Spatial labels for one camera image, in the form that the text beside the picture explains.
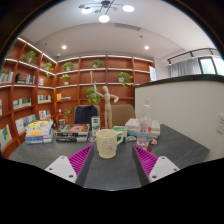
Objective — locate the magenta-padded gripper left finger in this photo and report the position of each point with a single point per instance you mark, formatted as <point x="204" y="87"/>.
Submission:
<point x="71" y="163"/>

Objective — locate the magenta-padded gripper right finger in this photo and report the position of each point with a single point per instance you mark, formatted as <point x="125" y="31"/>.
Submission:
<point x="153" y="165"/>

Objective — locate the clear plastic water bottle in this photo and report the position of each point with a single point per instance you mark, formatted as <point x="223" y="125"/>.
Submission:
<point x="144" y="125"/>

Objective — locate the printed round sticker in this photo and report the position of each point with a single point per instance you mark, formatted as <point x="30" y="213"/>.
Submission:
<point x="153" y="141"/>
<point x="92" y="139"/>
<point x="131" y="138"/>

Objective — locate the stack of dark books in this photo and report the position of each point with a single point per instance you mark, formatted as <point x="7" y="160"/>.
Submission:
<point x="71" y="131"/>

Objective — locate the cream mug with red print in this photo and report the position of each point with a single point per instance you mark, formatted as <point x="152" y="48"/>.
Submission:
<point x="106" y="144"/>

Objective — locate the green-white drink carton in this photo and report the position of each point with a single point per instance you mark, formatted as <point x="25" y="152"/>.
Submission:
<point x="95" y="126"/>

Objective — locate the stack of colourful books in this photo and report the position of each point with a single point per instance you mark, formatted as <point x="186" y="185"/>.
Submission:
<point x="39" y="131"/>

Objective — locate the dark blue chair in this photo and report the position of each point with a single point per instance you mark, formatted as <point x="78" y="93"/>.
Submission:
<point x="85" y="115"/>

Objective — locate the tan upholstered chair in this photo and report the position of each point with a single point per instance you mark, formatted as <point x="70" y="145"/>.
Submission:
<point x="123" y="115"/>

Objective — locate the wooden artist mannequin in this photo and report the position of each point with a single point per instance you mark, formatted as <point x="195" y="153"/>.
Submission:
<point x="107" y="106"/>

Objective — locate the brown wooden shelf unit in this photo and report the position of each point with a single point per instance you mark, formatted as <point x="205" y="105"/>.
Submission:
<point x="76" y="90"/>

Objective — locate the grey window curtain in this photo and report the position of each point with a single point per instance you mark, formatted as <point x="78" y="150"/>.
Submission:
<point x="183" y="67"/>

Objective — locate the window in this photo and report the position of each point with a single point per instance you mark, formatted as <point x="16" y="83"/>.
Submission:
<point x="211" y="66"/>

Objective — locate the recessed ceiling spotlight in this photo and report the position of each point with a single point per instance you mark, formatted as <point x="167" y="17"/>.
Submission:
<point x="146" y="47"/>
<point x="64" y="47"/>

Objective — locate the ceiling air vent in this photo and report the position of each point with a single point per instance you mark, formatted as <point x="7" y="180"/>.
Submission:
<point x="127" y="26"/>

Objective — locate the round-bulb ceiling chandelier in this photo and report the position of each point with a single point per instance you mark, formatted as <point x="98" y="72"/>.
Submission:
<point x="104" y="11"/>

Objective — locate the white wall outlet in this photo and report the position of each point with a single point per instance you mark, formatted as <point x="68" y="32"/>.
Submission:
<point x="220" y="124"/>

